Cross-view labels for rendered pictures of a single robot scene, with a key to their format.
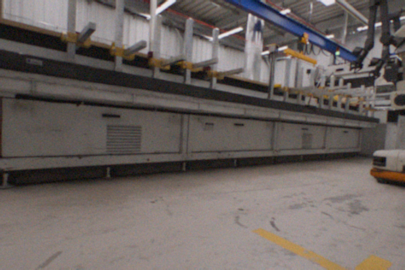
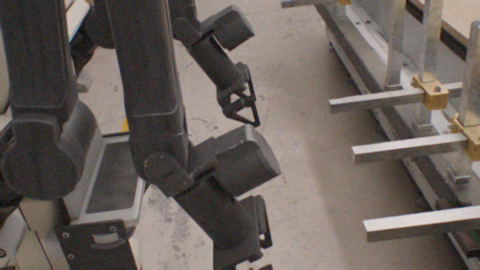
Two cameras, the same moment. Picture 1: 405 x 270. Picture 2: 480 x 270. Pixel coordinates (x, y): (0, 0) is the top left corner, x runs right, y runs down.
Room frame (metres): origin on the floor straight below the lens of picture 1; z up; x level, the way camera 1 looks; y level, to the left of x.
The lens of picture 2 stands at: (2.89, -2.12, 1.51)
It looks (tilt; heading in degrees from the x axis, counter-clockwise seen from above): 31 degrees down; 128
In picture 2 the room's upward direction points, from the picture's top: 8 degrees counter-clockwise
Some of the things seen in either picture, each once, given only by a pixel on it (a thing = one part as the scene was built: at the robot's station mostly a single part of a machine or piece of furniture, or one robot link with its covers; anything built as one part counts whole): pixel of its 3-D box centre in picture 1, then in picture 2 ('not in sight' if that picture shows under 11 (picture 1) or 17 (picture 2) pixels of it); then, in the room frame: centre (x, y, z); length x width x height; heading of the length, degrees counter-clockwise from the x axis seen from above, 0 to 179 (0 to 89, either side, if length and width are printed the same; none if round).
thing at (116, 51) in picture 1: (122, 53); not in sight; (1.49, 0.52, 0.82); 0.14 x 0.06 x 0.05; 128
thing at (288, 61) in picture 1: (287, 80); (428, 58); (2.56, -0.84, 0.92); 0.04 x 0.04 x 0.48; 38
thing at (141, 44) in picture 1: (128, 52); not in sight; (1.45, 0.47, 0.81); 0.43 x 0.03 x 0.04; 38
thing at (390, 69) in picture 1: (396, 72); (104, 197); (2.27, -1.74, 0.99); 0.28 x 0.16 x 0.22; 128
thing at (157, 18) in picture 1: (156, 52); not in sight; (1.63, 0.34, 0.87); 0.04 x 0.04 x 0.48; 38
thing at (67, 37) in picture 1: (76, 39); not in sight; (1.34, 0.72, 0.83); 0.14 x 0.06 x 0.05; 128
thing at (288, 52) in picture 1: (301, 56); not in sight; (7.45, -2.83, 2.65); 1.71 x 0.09 x 0.32; 128
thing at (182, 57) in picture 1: (166, 63); not in sight; (1.61, 0.27, 0.80); 0.43 x 0.03 x 0.04; 38
